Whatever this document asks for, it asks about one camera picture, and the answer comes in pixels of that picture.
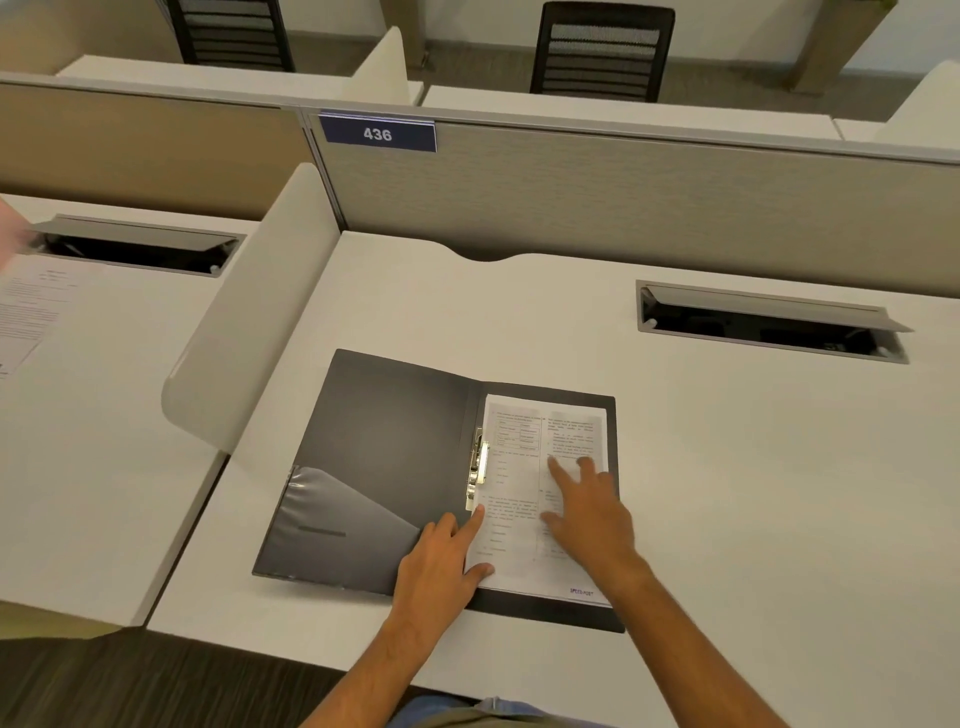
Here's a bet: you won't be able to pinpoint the person's right hand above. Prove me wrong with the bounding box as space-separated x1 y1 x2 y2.
540 454 639 595

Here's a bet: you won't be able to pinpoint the person's left hand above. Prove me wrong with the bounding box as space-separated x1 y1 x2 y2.
389 504 497 639

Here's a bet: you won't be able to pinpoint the printed white paper sheet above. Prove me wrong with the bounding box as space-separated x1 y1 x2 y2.
464 393 614 607

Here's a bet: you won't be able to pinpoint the person's right forearm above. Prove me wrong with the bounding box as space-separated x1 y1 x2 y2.
597 555 793 728

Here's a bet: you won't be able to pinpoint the person's left forearm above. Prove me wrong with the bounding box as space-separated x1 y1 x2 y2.
298 616 448 728

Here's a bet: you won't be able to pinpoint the metal folder clip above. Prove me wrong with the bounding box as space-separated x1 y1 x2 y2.
465 426 492 513

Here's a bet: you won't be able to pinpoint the person's blue jeans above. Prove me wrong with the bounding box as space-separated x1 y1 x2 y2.
396 695 610 728

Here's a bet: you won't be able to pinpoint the open black document folder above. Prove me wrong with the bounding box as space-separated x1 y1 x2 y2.
251 348 627 635

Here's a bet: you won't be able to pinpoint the grey fabric partition panel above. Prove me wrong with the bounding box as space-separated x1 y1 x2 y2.
298 103 960 303

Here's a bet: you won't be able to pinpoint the curved beige desk divider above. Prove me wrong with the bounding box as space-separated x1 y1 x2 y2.
160 162 343 457
872 59 960 153
350 25 412 85

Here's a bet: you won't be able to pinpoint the blue number sign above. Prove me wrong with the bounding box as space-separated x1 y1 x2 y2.
318 111 439 154

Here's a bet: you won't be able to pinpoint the black mesh office chair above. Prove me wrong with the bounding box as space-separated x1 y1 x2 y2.
159 0 298 75
529 0 677 105

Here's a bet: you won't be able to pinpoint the tan table leg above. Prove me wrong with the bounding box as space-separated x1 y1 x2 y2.
786 0 899 100
378 0 438 74

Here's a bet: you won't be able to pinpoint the loose printed paper sheet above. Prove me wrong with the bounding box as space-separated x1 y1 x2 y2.
0 253 100 381

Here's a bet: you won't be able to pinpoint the tan partition panel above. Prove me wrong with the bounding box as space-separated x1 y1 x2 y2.
0 70 320 224

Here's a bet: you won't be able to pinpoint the grey desk cable tray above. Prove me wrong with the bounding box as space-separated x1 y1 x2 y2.
635 279 915 366
24 213 248 279

